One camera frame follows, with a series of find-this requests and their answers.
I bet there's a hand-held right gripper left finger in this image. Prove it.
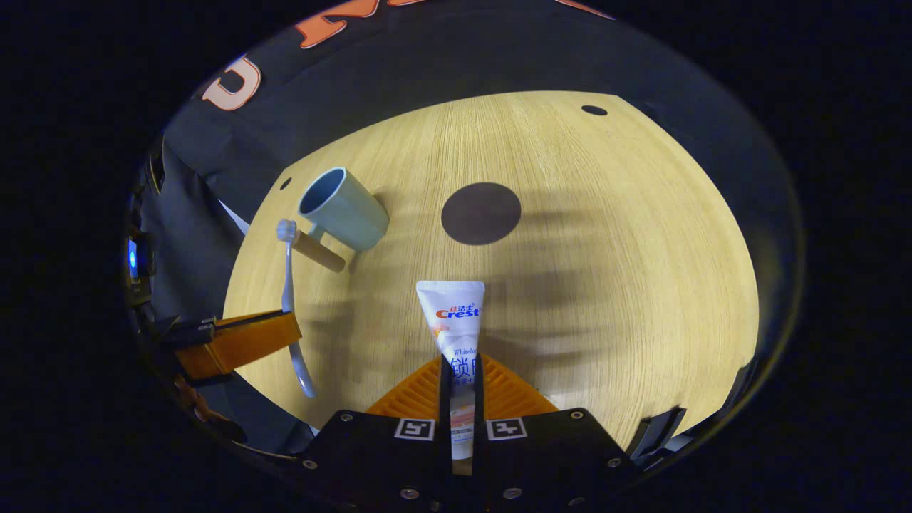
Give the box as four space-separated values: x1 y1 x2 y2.
305 354 454 512

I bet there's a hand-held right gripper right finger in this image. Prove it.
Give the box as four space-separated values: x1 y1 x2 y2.
473 353 640 512

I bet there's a white toothbrush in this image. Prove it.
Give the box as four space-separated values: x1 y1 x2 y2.
276 219 317 399

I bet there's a white toothpaste tube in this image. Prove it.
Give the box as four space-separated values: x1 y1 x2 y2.
416 279 487 477

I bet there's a pale teal cup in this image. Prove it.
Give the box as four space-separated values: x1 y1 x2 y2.
297 167 390 275

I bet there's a dark round coaster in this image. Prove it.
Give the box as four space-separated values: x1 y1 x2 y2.
440 182 522 247

